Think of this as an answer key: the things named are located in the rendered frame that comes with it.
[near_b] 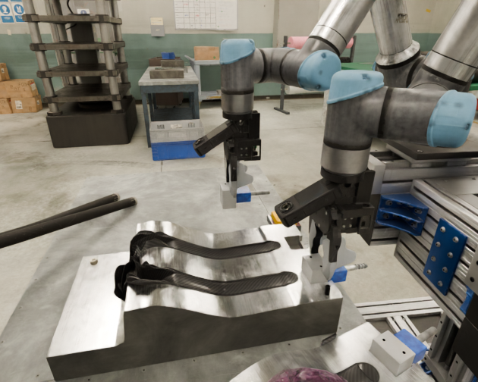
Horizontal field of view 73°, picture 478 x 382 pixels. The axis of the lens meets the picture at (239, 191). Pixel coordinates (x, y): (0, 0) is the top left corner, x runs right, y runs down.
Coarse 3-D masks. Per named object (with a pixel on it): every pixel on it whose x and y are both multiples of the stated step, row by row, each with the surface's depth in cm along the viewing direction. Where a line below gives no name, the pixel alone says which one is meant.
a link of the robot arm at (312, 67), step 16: (336, 0) 63; (352, 0) 61; (368, 0) 62; (336, 16) 62; (352, 16) 62; (320, 32) 63; (336, 32) 62; (352, 32) 63; (304, 48) 64; (320, 48) 62; (336, 48) 63; (288, 64) 66; (304, 64) 62; (320, 64) 60; (336, 64) 62; (288, 80) 68; (304, 80) 63; (320, 80) 62
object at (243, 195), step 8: (224, 184) 85; (224, 192) 82; (240, 192) 84; (248, 192) 84; (256, 192) 87; (264, 192) 87; (224, 200) 83; (232, 200) 84; (240, 200) 85; (248, 200) 85; (224, 208) 84
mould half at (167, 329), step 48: (192, 240) 72; (240, 240) 75; (96, 288) 65; (144, 288) 54; (288, 288) 61; (336, 288) 60; (96, 336) 54; (144, 336) 53; (192, 336) 55; (240, 336) 58; (288, 336) 60
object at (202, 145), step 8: (216, 128) 78; (224, 128) 76; (232, 128) 75; (208, 136) 77; (216, 136) 75; (224, 136) 76; (200, 144) 76; (208, 144) 76; (216, 144) 76; (200, 152) 76
